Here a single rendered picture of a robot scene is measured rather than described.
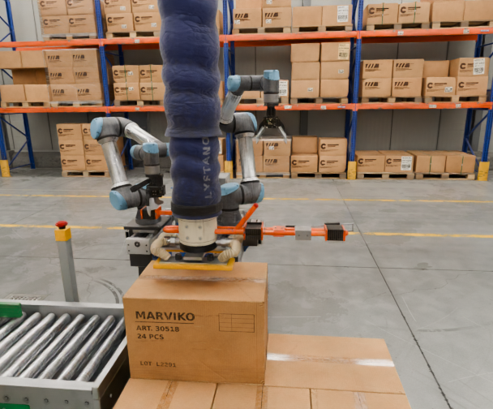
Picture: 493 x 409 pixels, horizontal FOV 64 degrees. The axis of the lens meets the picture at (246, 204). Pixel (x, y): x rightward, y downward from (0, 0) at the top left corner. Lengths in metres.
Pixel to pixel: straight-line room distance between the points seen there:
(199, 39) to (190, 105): 0.24
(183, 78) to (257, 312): 0.97
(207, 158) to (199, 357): 0.85
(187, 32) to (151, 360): 1.36
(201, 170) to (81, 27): 8.46
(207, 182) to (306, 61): 7.32
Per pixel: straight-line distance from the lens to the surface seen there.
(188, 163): 1.62
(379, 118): 10.33
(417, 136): 10.60
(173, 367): 1.90
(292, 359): 2.04
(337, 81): 8.86
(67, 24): 10.07
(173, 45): 1.61
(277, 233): 1.72
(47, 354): 2.31
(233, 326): 1.74
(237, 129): 2.34
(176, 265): 1.72
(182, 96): 1.60
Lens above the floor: 1.75
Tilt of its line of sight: 15 degrees down
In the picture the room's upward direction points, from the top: 1 degrees counter-clockwise
